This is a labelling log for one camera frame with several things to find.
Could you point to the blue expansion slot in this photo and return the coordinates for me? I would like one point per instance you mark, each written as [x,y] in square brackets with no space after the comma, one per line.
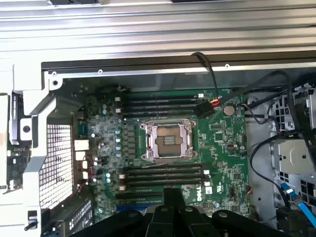
[128,207]

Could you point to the green Dell motherboard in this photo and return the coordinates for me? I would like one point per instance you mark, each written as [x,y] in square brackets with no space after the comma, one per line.
[222,148]

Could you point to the grey open PC case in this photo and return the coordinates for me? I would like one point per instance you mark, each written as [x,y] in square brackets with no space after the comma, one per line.
[111,79]

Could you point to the silver coin cell battery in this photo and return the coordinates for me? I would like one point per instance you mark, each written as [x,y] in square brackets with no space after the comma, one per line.
[229,109]

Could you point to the black power plug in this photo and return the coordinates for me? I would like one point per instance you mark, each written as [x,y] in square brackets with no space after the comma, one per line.
[205,109]

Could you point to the grey metal disk bay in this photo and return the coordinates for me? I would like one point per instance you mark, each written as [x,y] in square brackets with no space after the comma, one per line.
[296,155]

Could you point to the black RAM slot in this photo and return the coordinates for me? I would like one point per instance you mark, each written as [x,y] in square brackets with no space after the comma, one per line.
[160,168]
[158,99]
[158,110]
[160,178]
[158,115]
[148,184]
[158,105]
[160,173]

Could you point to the black case lock latch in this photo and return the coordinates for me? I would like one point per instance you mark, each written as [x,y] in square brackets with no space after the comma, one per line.
[31,218]

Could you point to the long black expansion slot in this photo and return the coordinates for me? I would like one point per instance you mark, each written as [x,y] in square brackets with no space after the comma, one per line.
[138,196]

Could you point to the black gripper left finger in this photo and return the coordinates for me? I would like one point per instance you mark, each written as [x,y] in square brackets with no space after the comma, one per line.
[168,212]

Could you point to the silver power supply unit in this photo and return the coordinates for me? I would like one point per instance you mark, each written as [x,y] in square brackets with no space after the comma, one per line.
[79,214]

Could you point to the silver CPU socket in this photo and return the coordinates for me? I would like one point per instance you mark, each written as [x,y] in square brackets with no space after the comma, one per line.
[170,142]

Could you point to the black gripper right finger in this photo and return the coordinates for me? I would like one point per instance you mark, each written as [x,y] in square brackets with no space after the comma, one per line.
[180,214]

